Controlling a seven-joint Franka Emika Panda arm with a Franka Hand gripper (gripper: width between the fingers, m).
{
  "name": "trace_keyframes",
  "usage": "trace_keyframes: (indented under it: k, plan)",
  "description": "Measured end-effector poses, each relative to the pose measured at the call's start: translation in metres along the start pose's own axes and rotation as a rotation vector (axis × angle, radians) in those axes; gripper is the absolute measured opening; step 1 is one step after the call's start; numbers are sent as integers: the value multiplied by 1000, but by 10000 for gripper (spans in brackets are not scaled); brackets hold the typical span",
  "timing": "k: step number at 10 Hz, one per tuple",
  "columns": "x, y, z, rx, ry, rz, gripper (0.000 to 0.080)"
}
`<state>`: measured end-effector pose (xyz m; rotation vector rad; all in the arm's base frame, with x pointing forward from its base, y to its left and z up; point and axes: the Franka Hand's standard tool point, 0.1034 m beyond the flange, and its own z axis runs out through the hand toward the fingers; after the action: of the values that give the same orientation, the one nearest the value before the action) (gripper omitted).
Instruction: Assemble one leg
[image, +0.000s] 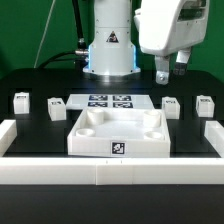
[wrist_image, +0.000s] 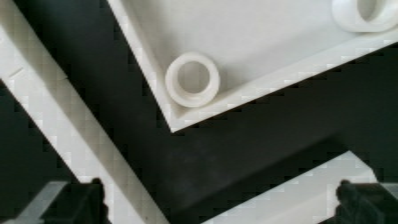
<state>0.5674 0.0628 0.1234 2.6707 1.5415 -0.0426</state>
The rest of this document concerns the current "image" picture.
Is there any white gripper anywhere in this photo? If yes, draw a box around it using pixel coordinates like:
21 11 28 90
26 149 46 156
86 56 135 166
134 0 210 84

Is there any white square tabletop part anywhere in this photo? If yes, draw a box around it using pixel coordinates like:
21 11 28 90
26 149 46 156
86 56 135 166
67 108 171 158

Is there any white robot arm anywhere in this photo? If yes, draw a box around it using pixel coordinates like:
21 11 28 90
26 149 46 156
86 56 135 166
83 0 210 85

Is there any white tag plate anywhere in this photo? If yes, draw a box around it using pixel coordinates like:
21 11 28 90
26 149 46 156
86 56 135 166
66 94 154 110

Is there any white U-shaped fence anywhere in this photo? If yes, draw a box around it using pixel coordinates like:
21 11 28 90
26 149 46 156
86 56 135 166
0 120 224 185

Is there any black thick cable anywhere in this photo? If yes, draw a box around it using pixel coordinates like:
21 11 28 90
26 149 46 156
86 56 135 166
37 0 90 69

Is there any thin white cable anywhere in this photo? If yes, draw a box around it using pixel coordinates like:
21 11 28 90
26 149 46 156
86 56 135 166
33 0 57 69

